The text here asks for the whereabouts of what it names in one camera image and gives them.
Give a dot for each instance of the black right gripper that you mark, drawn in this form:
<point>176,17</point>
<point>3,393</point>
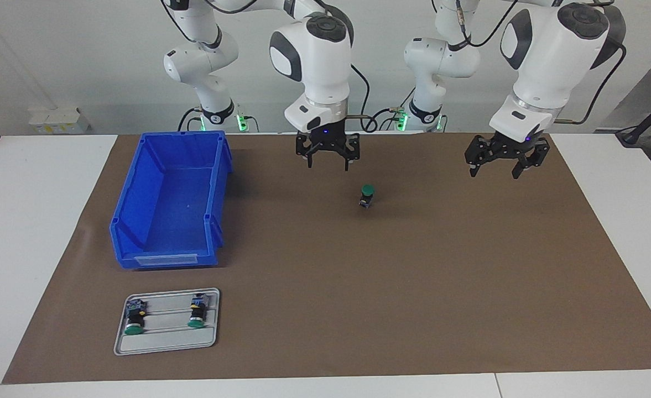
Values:
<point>328,138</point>

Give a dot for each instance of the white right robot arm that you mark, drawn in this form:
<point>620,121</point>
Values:
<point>319,72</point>

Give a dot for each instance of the green push button switch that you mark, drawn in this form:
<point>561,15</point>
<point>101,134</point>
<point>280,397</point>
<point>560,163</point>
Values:
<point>366,194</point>
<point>197,315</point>
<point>134,319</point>

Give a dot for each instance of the blue plastic storage bin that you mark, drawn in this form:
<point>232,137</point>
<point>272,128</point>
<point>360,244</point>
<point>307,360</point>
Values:
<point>170,221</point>

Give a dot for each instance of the white wall box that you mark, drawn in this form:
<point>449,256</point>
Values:
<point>54,119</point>

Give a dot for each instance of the brown table mat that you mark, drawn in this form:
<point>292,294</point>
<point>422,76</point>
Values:
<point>413,304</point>

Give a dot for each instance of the grey metal tray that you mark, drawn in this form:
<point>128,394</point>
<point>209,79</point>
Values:
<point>165,340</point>

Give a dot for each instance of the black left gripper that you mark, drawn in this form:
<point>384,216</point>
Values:
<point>510,142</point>

